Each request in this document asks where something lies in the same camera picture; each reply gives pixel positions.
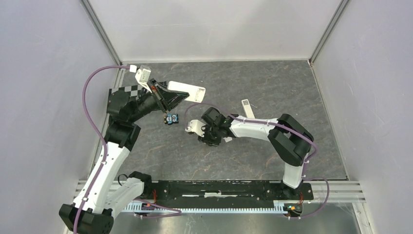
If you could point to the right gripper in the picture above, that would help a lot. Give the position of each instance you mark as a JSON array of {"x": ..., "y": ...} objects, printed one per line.
[{"x": 206, "y": 140}]

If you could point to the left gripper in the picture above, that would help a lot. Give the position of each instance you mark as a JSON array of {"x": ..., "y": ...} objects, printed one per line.
[{"x": 165, "y": 98}]

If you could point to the grey white remote control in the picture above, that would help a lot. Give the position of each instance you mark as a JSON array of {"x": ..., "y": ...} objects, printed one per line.
[{"x": 196, "y": 93}]

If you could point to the white long remote control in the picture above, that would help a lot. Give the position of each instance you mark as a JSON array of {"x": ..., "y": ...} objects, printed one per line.
[{"x": 247, "y": 108}]

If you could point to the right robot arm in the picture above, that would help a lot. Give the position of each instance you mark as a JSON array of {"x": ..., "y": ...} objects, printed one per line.
[{"x": 288, "y": 137}]

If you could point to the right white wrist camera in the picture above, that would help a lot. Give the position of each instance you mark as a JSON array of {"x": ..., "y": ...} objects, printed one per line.
[{"x": 195, "y": 127}]

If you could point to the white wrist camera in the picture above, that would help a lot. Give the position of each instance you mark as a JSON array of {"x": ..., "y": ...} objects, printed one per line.
[
  {"x": 142, "y": 74},
  {"x": 195, "y": 127}
]

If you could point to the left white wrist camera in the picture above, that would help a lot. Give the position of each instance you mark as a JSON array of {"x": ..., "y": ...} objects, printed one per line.
[{"x": 142, "y": 74}]

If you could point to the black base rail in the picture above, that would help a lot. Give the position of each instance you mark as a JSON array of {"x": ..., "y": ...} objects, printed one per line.
[{"x": 224, "y": 193}]

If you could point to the white slotted cable duct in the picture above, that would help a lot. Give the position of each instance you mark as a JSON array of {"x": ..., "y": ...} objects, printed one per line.
[{"x": 139, "y": 207}]

